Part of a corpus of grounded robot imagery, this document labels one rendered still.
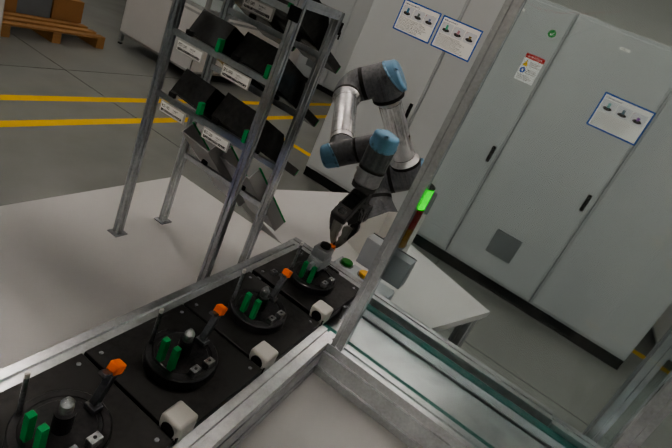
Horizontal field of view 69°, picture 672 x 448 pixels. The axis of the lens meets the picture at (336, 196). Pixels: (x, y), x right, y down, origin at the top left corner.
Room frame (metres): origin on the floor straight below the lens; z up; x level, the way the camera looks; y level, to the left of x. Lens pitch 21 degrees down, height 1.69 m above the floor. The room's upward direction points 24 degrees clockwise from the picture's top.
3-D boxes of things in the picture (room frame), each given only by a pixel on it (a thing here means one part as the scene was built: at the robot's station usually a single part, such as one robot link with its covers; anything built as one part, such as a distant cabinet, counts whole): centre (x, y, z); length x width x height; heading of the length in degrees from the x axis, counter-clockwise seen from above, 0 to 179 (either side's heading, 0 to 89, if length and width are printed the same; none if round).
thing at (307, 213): (1.75, -0.17, 0.84); 0.90 x 0.70 x 0.03; 48
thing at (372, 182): (1.28, -0.06, 1.29); 0.08 x 0.08 x 0.05
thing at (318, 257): (1.19, -0.03, 1.06); 0.08 x 0.04 x 0.07; 159
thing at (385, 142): (1.28, -0.06, 1.37); 0.09 x 0.08 x 0.11; 178
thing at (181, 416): (0.73, 0.15, 1.01); 0.24 x 0.24 x 0.13; 69
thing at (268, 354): (0.96, 0.06, 1.01); 0.24 x 0.24 x 0.13; 69
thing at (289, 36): (1.21, 0.35, 1.26); 0.36 x 0.21 x 0.80; 69
